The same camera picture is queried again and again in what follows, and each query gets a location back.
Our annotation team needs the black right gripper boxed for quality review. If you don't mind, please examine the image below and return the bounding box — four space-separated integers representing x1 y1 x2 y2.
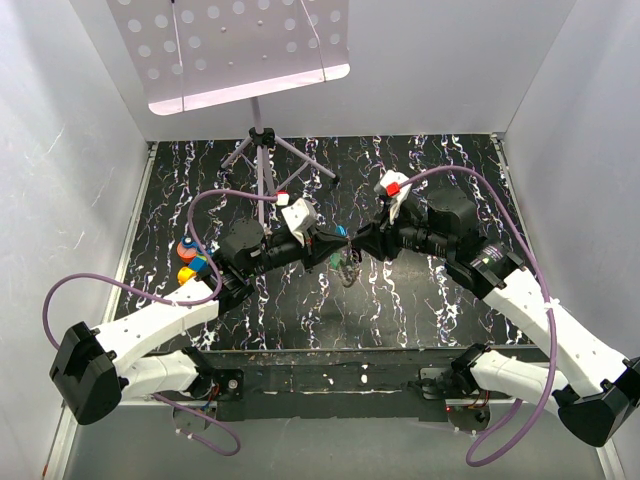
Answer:
350 199 453 262

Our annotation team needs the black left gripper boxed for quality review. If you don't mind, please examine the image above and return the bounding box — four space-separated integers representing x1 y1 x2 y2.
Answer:
243 223 348 279

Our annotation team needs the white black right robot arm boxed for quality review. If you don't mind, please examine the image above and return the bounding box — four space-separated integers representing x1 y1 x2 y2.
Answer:
353 183 639 447

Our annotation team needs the colourful toy block figure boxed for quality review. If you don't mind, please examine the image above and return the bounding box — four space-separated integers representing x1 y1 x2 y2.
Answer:
176 235 212 286

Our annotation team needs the lilac perforated music stand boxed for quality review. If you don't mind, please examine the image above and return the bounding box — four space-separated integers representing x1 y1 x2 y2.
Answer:
105 0 352 266

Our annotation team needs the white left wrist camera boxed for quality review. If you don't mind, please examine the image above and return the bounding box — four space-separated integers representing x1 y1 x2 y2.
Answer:
275 191 317 246

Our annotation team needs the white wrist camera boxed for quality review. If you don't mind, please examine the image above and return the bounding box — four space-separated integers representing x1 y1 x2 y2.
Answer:
275 191 317 246
374 170 411 225

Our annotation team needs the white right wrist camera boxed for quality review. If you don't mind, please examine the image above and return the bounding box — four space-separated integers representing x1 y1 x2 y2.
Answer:
374 170 411 225

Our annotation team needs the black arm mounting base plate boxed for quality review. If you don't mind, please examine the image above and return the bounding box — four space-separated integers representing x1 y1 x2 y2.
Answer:
183 347 493 422

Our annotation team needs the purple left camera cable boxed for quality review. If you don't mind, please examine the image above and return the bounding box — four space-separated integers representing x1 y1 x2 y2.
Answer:
41 189 279 457

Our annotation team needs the purple camera cable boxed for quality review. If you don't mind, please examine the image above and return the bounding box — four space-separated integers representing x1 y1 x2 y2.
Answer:
399 165 559 468
41 189 279 457

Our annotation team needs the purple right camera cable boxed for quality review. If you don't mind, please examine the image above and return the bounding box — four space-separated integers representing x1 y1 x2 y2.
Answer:
399 165 559 468

